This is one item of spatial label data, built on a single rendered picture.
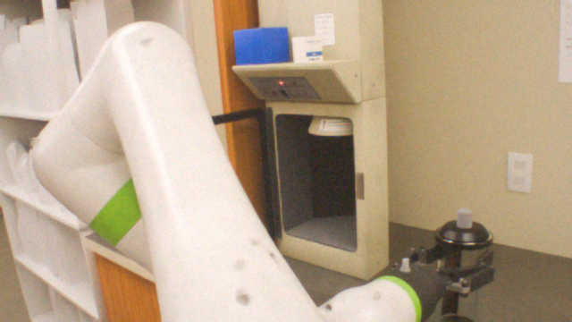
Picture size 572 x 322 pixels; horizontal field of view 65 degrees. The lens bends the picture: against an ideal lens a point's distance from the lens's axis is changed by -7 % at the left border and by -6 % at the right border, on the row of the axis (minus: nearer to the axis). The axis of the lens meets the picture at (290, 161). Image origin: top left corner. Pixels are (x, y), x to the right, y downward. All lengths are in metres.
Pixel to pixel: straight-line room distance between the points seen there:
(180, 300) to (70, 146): 0.33
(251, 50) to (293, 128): 0.29
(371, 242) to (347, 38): 0.52
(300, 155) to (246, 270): 1.10
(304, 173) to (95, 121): 0.94
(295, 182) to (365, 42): 0.49
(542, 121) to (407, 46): 0.47
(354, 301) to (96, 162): 0.37
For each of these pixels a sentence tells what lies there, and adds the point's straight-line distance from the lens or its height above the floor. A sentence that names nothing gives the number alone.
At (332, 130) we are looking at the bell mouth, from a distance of 1.25.
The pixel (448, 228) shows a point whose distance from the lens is 0.92.
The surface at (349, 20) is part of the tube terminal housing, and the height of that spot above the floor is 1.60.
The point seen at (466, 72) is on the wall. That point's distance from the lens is 1.50.
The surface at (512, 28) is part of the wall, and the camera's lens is 1.45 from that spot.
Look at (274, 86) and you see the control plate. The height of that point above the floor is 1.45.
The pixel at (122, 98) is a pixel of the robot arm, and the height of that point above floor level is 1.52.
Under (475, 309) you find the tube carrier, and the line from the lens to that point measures 0.97.
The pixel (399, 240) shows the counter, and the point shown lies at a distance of 1.55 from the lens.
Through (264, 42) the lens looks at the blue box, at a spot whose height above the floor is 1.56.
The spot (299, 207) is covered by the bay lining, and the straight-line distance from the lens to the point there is 1.46.
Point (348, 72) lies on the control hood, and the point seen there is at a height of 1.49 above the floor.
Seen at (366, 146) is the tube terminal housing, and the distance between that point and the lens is 1.19.
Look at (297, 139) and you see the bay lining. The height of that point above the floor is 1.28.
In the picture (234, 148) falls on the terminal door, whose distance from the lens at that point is 1.29.
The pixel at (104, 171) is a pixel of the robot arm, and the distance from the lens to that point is 0.64.
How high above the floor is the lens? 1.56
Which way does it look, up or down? 14 degrees down
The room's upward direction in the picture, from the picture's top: 4 degrees counter-clockwise
